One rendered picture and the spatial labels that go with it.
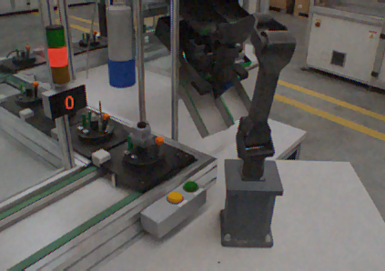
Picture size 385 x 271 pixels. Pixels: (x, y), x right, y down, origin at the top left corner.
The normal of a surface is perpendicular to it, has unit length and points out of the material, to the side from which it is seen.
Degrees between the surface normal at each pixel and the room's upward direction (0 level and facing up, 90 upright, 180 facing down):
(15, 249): 0
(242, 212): 90
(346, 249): 0
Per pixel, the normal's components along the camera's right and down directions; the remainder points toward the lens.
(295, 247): 0.02, -0.88
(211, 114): 0.47, -0.36
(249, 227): -0.04, 0.48
